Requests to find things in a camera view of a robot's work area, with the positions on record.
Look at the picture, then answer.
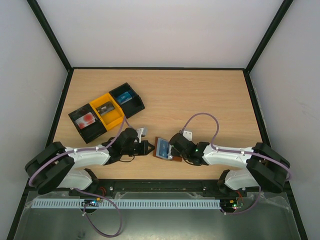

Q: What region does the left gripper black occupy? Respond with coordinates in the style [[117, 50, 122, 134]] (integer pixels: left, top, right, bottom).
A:
[[122, 140, 155, 156]]

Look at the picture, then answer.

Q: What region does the blue VIP card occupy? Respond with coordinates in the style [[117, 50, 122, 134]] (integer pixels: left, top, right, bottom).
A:
[[155, 137, 173, 160]]

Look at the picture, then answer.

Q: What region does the brown leather card holder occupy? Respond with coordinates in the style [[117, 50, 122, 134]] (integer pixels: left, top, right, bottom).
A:
[[152, 137, 183, 162]]

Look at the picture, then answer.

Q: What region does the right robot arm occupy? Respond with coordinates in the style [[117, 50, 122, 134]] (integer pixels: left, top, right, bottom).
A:
[[169, 133, 290, 196]]

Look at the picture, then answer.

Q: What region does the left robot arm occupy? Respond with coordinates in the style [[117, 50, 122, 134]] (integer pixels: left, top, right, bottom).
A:
[[24, 127, 155, 195]]

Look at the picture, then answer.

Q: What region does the blue card in bin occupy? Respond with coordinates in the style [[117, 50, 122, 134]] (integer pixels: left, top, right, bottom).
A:
[[116, 91, 133, 105]]

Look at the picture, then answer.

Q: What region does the dark card in bin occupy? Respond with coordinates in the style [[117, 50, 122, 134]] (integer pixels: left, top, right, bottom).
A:
[[96, 101, 115, 116]]

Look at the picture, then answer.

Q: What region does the red white card in bin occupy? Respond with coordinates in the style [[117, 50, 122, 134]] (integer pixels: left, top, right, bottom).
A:
[[75, 112, 96, 130]]

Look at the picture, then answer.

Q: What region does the black bin right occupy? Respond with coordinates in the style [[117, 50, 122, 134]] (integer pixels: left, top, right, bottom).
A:
[[108, 82, 145, 119]]

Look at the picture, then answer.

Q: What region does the black bin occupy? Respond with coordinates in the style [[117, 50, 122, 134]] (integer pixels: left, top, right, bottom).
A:
[[108, 82, 145, 119], [68, 103, 107, 144]]

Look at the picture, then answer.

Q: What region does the yellow bin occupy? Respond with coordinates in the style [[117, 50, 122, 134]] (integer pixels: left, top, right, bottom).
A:
[[89, 93, 124, 131]]

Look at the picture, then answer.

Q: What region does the black bin left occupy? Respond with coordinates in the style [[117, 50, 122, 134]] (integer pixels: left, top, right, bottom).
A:
[[68, 103, 107, 144]]

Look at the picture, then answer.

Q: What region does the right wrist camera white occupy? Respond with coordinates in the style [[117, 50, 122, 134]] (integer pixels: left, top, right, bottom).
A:
[[179, 129, 193, 141]]

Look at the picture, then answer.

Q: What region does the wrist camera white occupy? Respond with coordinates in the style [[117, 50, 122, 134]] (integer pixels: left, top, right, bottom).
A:
[[136, 127, 148, 139], [179, 129, 193, 141]]

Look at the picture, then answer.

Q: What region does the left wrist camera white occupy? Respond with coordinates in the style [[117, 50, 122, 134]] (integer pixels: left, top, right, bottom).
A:
[[136, 127, 148, 139]]

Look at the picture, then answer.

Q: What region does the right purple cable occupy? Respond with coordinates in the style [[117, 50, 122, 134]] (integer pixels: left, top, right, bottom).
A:
[[183, 112, 293, 216]]

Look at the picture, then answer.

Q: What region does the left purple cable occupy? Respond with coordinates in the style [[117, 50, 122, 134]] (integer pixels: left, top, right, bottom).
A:
[[28, 116, 141, 187]]

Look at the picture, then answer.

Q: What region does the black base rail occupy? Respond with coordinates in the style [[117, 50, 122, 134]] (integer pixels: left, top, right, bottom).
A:
[[94, 178, 291, 198]]

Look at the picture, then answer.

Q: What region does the slotted cable duct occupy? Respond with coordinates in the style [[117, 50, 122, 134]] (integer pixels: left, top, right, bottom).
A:
[[31, 198, 221, 210]]

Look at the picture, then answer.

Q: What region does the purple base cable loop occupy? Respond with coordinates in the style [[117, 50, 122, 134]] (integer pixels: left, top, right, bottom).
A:
[[81, 191, 123, 237]]

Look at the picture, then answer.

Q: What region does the black frame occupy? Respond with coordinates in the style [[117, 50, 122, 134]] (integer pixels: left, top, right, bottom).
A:
[[27, 0, 293, 146]]

